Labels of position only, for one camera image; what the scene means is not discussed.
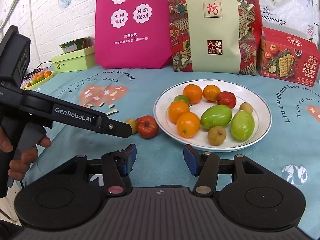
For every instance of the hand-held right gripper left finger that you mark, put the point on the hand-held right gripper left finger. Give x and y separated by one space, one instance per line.
132 158

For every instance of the light green box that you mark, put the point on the light green box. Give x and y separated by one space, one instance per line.
72 61

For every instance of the white floral bag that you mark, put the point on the white floral bag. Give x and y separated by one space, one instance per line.
287 2

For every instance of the pile of small fruits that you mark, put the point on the pile of small fruits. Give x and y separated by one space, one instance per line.
40 77

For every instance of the teal printed tablecloth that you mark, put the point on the teal printed tablecloth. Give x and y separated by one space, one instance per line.
155 165

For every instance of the small green citrus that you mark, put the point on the small green citrus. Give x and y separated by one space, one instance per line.
181 98

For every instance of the white plate with dark rim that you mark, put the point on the white plate with dark rim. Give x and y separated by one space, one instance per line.
250 97

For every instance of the red and green gift bag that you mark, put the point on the red and green gift bag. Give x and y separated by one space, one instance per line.
212 30

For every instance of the pink tote bag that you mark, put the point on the pink tote bag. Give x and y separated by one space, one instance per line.
132 50

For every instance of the large green jujube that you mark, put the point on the large green jujube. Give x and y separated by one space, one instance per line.
242 125
216 117

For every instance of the red wax apple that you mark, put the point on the red wax apple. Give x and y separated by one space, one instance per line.
227 100
147 126

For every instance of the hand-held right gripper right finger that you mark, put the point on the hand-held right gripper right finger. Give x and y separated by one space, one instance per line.
188 158

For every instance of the red cracker box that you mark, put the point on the red cracker box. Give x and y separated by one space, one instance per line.
287 60

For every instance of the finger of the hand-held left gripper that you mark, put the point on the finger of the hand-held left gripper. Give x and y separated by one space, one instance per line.
115 127

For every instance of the green patterned bowl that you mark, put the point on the green patterned bowl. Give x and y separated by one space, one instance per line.
75 45

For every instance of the orange mandarin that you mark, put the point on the orange mandarin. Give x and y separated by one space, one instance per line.
188 124
192 93
178 111
211 92

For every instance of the person's left hand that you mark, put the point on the person's left hand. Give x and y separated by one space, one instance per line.
22 165

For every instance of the yellow tray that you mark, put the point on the yellow tray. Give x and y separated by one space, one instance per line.
41 83

